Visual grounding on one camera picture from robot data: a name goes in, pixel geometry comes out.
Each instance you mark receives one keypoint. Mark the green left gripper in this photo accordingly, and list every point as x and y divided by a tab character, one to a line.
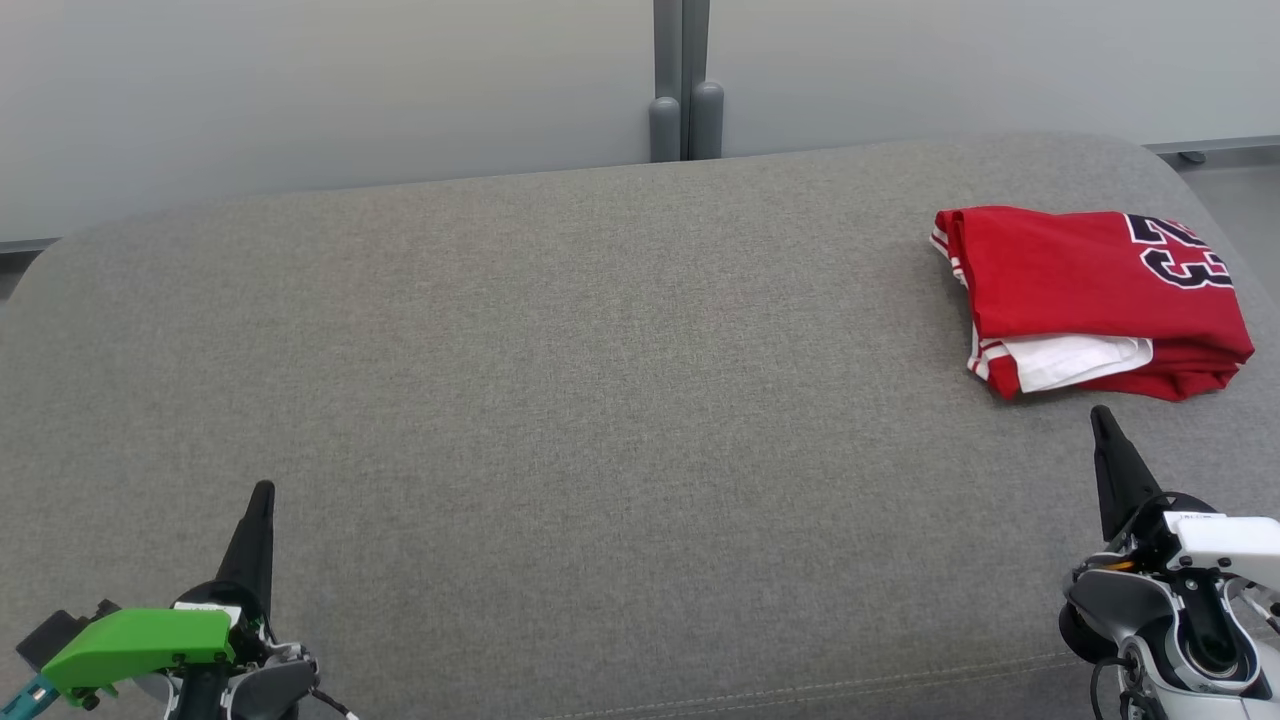
140	645

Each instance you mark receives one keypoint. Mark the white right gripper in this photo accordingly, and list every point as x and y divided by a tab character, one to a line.
1230	540

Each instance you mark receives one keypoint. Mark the red jersey with white sleeves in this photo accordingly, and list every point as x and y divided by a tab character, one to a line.
1060	280

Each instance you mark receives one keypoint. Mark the grey fabric sofa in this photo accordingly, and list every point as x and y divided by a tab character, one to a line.
600	400

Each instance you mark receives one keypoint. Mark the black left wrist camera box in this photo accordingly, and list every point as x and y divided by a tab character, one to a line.
55	632

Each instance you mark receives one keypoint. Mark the grey partition bottom rail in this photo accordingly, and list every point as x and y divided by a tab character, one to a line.
25	245
1230	145

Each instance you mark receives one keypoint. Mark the grey partition double post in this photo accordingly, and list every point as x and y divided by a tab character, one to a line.
668	50

